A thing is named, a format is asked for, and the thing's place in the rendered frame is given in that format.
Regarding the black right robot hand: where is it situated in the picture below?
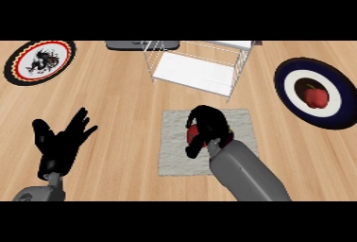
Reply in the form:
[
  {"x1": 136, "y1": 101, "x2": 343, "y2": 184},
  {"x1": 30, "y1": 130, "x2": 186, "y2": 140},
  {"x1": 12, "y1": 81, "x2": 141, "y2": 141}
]
[{"x1": 185, "y1": 104, "x2": 234, "y2": 160}]

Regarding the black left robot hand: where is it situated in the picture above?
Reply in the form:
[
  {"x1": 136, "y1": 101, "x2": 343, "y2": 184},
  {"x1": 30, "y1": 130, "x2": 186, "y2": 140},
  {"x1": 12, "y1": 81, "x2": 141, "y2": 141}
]
[{"x1": 31, "y1": 107, "x2": 101, "y2": 182}]

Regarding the grey placemat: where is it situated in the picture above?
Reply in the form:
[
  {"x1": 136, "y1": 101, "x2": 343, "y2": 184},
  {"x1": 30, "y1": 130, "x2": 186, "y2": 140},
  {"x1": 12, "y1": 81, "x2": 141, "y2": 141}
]
[{"x1": 158, "y1": 108, "x2": 260, "y2": 177}]

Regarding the navy and white plate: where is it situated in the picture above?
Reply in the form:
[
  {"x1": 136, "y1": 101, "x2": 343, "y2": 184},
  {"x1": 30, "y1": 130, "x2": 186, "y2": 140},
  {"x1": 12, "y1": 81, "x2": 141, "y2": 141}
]
[{"x1": 273, "y1": 57, "x2": 357, "y2": 130}]

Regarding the red bell pepper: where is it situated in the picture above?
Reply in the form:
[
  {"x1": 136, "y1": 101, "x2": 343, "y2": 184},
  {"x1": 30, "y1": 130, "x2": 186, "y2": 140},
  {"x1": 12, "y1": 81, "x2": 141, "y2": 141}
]
[{"x1": 303, "y1": 83, "x2": 331, "y2": 110}]

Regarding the black red patterned plate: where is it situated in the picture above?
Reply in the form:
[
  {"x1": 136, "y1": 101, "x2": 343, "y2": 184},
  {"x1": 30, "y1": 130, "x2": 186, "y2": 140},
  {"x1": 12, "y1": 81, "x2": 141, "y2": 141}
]
[{"x1": 3, "y1": 40, "x2": 79, "y2": 87}]

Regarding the dark grey appliance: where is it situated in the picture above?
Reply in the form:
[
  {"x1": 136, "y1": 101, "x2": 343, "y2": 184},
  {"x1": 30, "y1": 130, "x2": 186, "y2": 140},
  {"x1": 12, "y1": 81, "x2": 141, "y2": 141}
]
[{"x1": 105, "y1": 40, "x2": 182, "y2": 52}]

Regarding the white wire tiered shelf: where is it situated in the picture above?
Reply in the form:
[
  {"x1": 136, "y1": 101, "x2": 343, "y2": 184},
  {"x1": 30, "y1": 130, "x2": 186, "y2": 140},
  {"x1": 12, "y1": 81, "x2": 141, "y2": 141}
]
[{"x1": 141, "y1": 40, "x2": 256, "y2": 104}]

